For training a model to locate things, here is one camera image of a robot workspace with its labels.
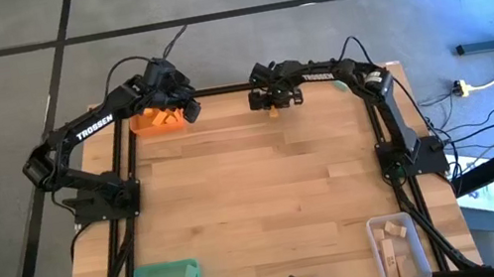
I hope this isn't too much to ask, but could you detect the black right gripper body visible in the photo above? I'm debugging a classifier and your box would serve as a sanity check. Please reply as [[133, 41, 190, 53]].
[[242, 59, 307, 115]]

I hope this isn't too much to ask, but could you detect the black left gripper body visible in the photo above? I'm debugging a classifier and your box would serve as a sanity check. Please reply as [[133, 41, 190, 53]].
[[137, 51, 200, 116]]

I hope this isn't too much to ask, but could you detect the orange plastic bin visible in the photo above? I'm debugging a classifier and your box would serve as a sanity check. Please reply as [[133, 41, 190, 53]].
[[126, 99, 189, 141]]

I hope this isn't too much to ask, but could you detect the yellow power strip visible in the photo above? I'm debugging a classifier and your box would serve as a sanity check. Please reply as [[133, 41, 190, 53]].
[[450, 77, 472, 97]]

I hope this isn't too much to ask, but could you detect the clear plastic bin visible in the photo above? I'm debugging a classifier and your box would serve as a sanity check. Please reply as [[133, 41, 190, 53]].
[[364, 208, 434, 277]]

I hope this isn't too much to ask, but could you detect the white paper sheet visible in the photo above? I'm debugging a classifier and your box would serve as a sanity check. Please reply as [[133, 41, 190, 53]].
[[449, 148, 494, 218]]

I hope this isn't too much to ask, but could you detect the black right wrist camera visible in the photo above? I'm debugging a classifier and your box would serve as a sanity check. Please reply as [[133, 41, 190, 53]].
[[246, 61, 272, 87]]

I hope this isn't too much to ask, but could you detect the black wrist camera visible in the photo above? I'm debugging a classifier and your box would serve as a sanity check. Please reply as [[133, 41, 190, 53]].
[[182, 97, 205, 125], [246, 61, 272, 87]]

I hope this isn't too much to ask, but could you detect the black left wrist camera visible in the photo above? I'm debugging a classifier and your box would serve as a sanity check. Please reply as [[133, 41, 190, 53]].
[[182, 97, 205, 125]]

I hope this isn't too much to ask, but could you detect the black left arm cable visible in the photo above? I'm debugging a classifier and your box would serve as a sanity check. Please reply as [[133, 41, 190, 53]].
[[91, 24, 199, 108]]

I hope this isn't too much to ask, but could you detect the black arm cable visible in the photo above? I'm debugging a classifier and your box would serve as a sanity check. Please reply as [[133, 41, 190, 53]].
[[334, 32, 374, 67], [91, 24, 199, 108]]

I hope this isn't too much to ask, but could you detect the black aluminium table frame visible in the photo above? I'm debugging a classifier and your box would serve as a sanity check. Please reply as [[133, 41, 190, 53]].
[[65, 44, 484, 277]]

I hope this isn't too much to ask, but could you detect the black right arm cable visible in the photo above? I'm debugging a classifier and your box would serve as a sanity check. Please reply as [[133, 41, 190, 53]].
[[334, 32, 374, 67]]

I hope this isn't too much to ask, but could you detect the black cable bundle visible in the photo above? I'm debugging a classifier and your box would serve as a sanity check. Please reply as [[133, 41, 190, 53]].
[[59, 216, 144, 277], [392, 169, 484, 277]]

